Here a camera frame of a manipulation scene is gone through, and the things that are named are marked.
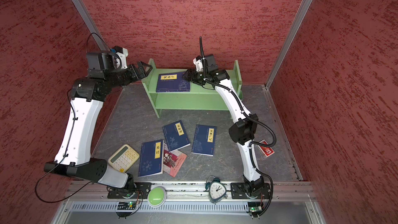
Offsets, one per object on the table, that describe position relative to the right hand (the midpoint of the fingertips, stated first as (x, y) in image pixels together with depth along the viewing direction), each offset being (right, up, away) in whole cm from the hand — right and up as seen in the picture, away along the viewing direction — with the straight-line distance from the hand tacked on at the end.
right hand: (185, 80), depth 82 cm
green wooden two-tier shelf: (+7, -10, +15) cm, 19 cm away
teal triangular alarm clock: (+17, -53, -11) cm, 57 cm away
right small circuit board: (+34, -61, -12) cm, 71 cm away
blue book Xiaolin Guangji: (+10, -35, +9) cm, 38 cm away
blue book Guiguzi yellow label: (-7, -1, +1) cm, 7 cm away
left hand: (-16, +1, -16) cm, 22 cm away
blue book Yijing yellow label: (-19, -43, +1) cm, 47 cm away
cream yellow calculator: (-34, -43, 0) cm, 55 cm away
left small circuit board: (-27, -61, -10) cm, 68 cm away
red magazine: (-7, -45, +1) cm, 45 cm away
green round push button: (-12, -56, -11) cm, 59 cm away
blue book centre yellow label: (-7, -33, +10) cm, 35 cm away
